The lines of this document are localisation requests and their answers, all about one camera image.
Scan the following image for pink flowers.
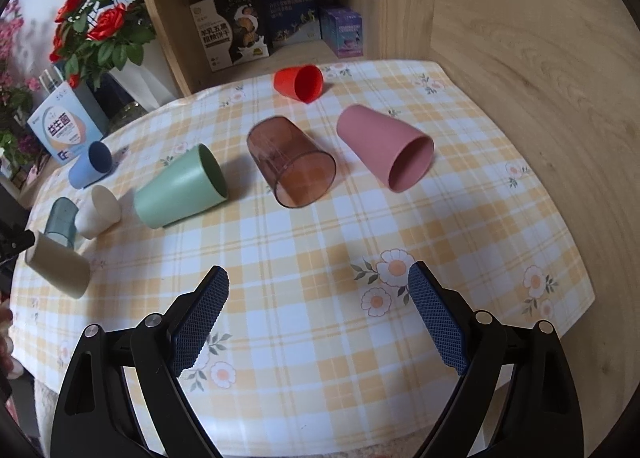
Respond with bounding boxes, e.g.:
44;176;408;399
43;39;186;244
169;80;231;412
0;0;42;169

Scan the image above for teal translucent cup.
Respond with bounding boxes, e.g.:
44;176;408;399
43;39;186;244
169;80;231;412
42;197;80;246

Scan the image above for red rose bouquet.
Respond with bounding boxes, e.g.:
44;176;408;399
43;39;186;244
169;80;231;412
49;0;157;89

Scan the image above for dark blue box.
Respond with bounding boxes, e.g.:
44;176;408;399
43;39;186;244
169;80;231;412
260;0;322;50

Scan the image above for purple box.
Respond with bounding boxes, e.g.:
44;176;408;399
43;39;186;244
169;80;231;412
319;6;365;59

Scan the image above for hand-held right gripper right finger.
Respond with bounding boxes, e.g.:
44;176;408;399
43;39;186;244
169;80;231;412
407;260;586;458

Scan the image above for blue and white box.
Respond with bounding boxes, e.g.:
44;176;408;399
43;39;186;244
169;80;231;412
27;83;108;166

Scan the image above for white vase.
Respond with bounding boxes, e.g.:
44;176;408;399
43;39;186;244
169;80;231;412
107;45;177;114

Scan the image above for white and black box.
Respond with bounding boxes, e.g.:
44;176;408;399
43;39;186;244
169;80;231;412
190;0;271;74

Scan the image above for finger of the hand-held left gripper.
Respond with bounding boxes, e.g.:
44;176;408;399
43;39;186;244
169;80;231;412
0;220;37;265

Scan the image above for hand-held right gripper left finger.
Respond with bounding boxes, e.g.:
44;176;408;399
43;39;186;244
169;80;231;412
50;265;231;458

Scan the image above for brown translucent cup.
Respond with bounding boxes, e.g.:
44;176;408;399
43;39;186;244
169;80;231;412
246;118;337;210

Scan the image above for blue cup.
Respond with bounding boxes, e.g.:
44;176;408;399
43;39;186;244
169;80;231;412
68;141;115;189

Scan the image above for small white cup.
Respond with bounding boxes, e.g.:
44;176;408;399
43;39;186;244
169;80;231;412
75;185;123;240

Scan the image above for green cup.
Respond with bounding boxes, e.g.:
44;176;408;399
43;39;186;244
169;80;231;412
133;143;229;230

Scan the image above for wooden shelf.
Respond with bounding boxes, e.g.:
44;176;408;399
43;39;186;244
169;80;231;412
127;0;436;96

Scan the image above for person's left hand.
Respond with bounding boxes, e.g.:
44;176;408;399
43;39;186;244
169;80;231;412
0;305;21;380

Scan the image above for beige cup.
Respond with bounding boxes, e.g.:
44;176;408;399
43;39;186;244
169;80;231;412
25;232;92;299

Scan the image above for red cup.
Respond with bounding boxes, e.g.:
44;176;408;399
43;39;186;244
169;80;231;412
273;64;324;103

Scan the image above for pink cup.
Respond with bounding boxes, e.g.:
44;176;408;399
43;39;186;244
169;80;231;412
336;104;435;194

